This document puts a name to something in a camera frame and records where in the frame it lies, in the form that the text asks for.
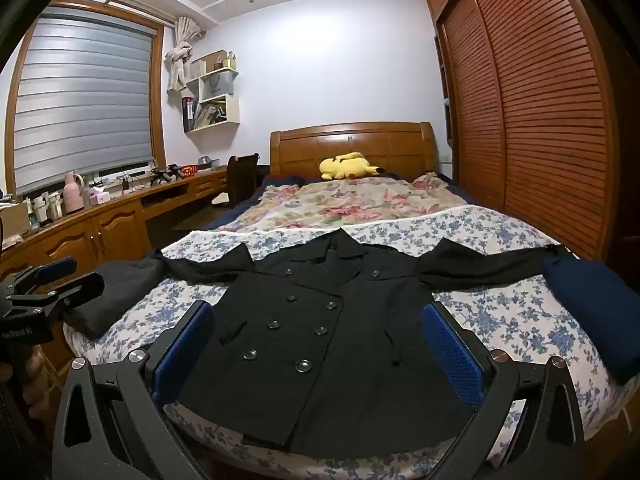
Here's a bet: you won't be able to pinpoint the white wall shelf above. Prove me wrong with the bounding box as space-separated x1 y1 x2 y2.
181 50 241 133

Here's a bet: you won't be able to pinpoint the navy bedding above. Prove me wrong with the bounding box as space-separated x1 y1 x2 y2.
260 172 306 191

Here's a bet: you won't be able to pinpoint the folded grey garment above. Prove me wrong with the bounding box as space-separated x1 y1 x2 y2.
62 258 166 340

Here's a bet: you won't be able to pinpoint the pink floral quilt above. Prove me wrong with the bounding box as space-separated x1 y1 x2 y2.
217 172 481 233

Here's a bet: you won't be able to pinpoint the pink thermos jug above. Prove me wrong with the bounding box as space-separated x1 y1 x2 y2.
64 171 91 213

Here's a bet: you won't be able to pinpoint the yellow plush toy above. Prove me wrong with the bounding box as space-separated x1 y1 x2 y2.
319 151 386 181

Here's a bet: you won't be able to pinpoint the black buttoned coat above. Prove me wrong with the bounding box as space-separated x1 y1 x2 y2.
152 227 571 461

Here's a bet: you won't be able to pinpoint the wooden bed headboard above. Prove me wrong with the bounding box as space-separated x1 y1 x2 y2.
270 121 438 181

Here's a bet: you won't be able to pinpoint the wooden louvered wardrobe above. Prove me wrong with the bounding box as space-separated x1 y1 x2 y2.
425 0 631 261

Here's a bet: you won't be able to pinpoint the grey window blind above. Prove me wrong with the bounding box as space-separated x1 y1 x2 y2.
15 15 156 196

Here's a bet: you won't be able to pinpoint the leaning books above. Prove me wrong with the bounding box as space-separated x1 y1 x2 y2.
195 102 228 128

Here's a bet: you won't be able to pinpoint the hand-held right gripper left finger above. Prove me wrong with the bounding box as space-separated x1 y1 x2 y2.
52 299 216 480

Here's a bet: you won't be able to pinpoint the tied beige curtain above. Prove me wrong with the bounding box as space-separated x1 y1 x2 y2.
165 16 206 93

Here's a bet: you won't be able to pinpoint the blue floral bed sheet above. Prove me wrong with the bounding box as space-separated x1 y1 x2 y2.
62 205 626 480

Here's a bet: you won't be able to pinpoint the grey paper bag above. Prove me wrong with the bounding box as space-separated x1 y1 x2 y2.
199 70 235 101

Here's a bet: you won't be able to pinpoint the black device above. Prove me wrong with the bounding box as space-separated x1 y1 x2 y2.
150 164 183 183

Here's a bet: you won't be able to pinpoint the person's left hand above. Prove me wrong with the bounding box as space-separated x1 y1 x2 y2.
22 347 53 396

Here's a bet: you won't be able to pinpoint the cardboard box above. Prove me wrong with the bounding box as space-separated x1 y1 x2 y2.
0 202 31 238

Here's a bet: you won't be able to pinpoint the row of white bottles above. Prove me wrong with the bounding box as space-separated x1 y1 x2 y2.
27 192 63 223

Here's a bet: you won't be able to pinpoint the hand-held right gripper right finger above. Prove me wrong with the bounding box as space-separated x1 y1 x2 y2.
421 301 586 480

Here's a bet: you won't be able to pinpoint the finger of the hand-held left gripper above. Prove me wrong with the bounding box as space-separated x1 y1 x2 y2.
0 256 78 301
7 274 106 322

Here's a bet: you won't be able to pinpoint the dark wooden chair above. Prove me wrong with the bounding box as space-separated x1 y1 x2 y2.
211 154 261 208

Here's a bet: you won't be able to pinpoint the folded navy garment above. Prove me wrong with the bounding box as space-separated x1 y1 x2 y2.
542 255 640 386

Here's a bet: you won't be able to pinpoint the wooden desk cabinet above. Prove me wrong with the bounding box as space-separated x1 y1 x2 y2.
0 167 231 376

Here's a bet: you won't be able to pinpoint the wooden window frame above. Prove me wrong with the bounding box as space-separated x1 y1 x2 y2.
5 0 168 198

